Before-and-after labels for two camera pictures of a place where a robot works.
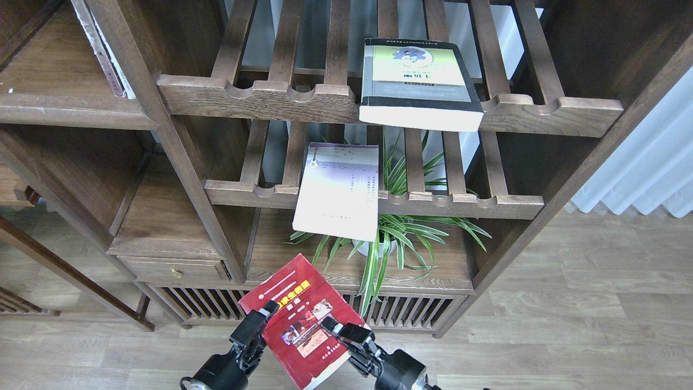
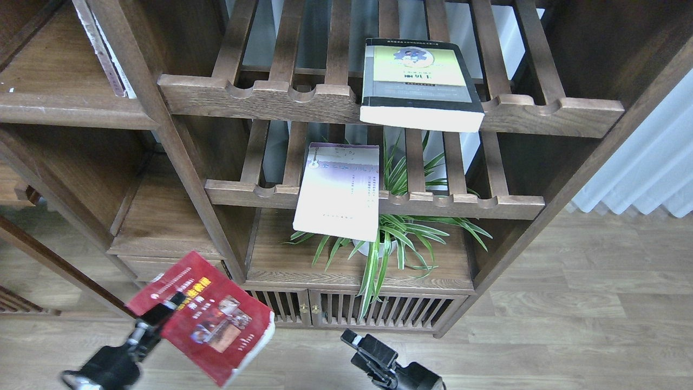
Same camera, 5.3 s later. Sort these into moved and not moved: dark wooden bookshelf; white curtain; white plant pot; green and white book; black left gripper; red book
Moved: red book; black left gripper
Not moved: green and white book; white curtain; white plant pot; dark wooden bookshelf
